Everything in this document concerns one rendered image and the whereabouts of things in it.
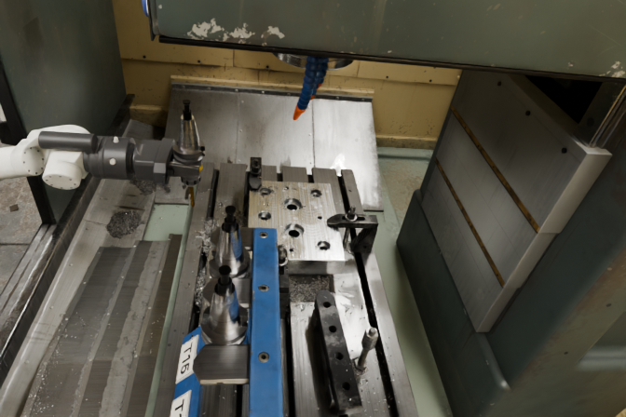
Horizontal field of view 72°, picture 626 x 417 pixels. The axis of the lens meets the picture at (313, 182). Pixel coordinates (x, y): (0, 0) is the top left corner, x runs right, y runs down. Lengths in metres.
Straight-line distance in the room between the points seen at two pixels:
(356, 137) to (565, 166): 1.19
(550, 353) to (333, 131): 1.24
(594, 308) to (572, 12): 0.55
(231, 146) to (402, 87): 0.82
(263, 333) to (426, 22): 0.43
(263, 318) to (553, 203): 0.54
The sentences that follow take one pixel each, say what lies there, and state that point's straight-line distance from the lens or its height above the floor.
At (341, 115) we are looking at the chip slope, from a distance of 1.95.
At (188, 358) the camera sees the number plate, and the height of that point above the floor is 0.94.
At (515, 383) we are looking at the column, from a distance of 1.10.
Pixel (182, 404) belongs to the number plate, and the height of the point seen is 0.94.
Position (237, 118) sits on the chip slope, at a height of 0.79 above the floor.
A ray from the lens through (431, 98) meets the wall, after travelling 2.13.
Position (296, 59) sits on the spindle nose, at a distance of 0.74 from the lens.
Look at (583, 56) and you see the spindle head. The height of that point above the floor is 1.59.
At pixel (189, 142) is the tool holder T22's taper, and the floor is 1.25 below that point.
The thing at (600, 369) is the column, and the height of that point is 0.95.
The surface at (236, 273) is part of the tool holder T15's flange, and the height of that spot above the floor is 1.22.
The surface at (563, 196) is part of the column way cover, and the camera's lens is 0.85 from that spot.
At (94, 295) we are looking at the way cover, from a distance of 1.33.
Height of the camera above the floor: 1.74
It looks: 37 degrees down
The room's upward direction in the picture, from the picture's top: 9 degrees clockwise
